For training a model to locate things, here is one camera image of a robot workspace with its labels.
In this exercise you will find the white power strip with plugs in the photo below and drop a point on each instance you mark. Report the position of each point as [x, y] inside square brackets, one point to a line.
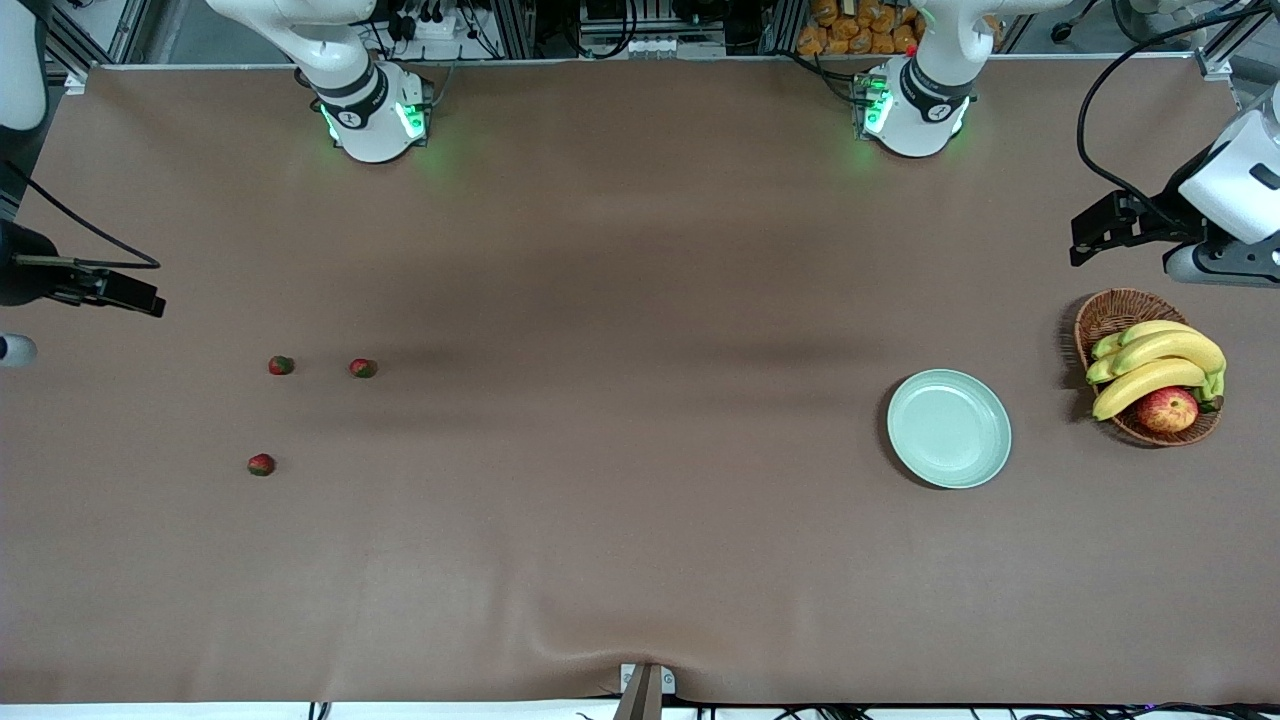
[430, 28]

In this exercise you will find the metal table clamp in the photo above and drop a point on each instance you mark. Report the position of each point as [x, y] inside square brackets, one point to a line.
[645, 695]

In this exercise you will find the red strawberry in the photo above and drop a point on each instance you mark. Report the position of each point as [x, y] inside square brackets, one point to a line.
[261, 465]
[281, 366]
[363, 368]

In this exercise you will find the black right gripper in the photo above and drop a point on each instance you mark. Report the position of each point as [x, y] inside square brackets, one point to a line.
[22, 277]

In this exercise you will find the red apple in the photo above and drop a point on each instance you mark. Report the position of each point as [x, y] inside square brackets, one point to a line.
[1167, 410]

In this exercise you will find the aluminium extrusion frame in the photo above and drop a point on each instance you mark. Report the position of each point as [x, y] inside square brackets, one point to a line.
[515, 25]

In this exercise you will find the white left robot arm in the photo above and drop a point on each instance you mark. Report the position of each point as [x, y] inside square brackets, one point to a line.
[920, 110]

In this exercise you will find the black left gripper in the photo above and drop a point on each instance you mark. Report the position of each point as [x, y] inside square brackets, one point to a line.
[1166, 222]

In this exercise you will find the long white power strip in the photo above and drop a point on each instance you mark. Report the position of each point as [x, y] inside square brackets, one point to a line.
[650, 46]

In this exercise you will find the light green round plate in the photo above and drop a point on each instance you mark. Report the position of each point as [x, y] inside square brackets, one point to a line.
[948, 428]

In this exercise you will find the brown wicker basket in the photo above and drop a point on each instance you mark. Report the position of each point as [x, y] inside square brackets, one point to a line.
[1120, 310]

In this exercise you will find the pile of orange buns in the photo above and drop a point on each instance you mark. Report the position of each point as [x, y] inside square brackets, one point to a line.
[850, 30]

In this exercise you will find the brown table cloth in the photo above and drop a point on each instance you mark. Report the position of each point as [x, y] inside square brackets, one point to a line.
[640, 400]

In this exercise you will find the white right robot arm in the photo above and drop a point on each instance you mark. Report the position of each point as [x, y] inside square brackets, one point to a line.
[365, 110]

